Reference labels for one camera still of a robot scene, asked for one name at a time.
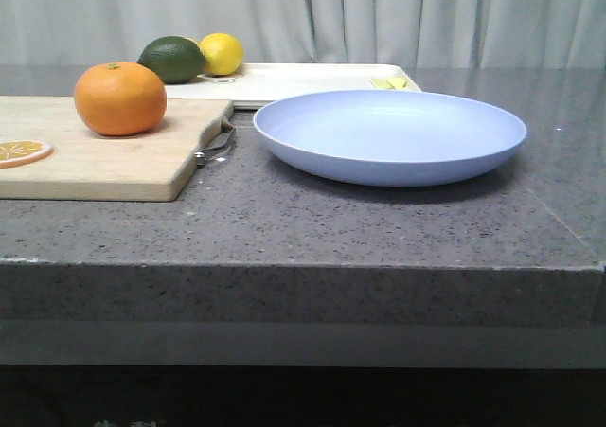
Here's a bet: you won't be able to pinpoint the light blue plate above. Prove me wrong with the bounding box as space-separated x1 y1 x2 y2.
253 90 527 187

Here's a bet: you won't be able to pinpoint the orange fruit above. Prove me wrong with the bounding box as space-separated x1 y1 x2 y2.
74 62 167 136

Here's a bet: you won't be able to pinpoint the cream white tray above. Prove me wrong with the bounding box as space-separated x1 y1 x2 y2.
166 63 420 110

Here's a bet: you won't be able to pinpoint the yellow-green fruit slices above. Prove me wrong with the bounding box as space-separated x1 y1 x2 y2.
370 77 408 90

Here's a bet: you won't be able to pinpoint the yellow lemon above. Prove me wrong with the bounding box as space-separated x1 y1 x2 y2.
198 33 244 76

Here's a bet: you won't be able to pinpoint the wooden cutting board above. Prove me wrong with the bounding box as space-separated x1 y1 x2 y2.
1 96 233 202

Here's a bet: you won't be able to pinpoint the orange slice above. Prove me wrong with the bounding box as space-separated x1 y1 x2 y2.
0 140 54 169

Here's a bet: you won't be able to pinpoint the white curtain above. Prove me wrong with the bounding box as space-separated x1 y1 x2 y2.
1 0 605 68

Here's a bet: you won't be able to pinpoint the metal cutting board handle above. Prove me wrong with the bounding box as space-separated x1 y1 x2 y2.
194 117 236 167

